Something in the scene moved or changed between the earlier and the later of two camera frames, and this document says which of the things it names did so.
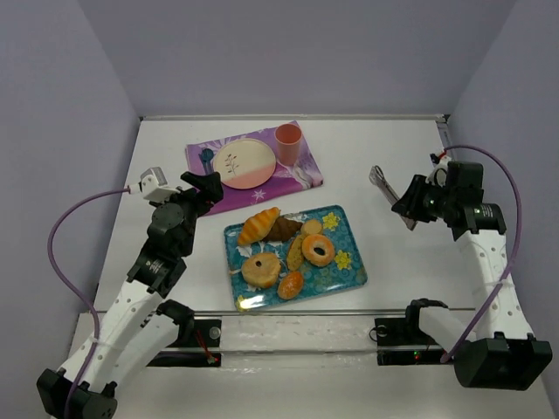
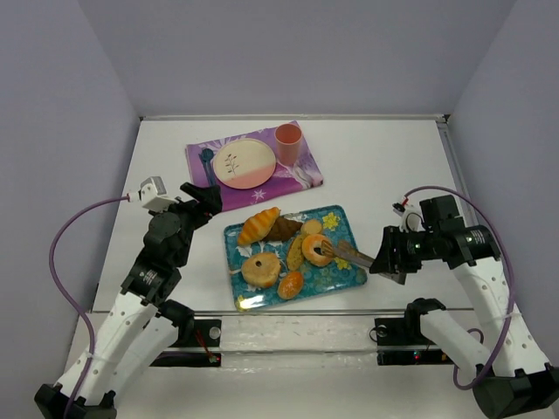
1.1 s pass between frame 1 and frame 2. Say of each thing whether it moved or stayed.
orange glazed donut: stayed
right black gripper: moved
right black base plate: stayed
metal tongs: moved
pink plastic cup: stayed
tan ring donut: stayed
